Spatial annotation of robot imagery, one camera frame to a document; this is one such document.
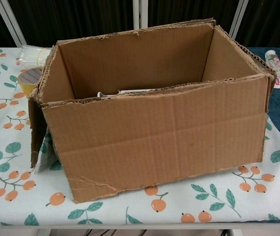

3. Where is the brown cardboard box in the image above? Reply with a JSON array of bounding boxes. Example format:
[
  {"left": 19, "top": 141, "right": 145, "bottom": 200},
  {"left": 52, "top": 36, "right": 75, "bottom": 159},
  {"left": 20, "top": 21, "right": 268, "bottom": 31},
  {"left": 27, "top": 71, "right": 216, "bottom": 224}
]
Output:
[{"left": 28, "top": 17, "right": 277, "bottom": 204}]

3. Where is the flat white grey box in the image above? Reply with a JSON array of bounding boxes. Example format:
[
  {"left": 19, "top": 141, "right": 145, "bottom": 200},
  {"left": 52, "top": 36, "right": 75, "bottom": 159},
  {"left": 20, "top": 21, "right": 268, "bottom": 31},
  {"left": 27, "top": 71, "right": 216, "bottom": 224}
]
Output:
[{"left": 97, "top": 88, "right": 153, "bottom": 98}]

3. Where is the yellowish packing tape roll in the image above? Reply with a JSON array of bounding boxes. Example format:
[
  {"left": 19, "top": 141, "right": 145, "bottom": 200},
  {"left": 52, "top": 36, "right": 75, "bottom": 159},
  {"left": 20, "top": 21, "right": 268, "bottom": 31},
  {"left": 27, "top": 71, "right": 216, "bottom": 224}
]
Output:
[{"left": 19, "top": 67, "right": 44, "bottom": 95}]

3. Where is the bundle of white straws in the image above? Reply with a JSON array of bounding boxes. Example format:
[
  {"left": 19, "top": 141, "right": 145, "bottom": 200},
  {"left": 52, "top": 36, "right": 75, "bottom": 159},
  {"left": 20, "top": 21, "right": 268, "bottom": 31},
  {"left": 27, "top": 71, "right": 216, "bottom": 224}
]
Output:
[{"left": 17, "top": 45, "right": 53, "bottom": 68}]

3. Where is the fruit and leaf print tablecloth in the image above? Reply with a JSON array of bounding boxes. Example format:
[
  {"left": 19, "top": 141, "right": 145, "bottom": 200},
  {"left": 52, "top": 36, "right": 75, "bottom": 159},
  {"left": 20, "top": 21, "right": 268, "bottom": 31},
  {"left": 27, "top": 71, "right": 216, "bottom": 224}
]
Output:
[{"left": 0, "top": 46, "right": 280, "bottom": 226}]

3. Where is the white metal frame post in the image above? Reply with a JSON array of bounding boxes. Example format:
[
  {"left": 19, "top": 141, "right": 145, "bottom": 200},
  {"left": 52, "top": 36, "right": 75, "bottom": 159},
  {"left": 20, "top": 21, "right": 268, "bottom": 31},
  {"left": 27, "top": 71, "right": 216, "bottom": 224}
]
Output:
[
  {"left": 0, "top": 0, "right": 24, "bottom": 48},
  {"left": 132, "top": 0, "right": 149, "bottom": 28},
  {"left": 228, "top": 0, "right": 250, "bottom": 40}
]

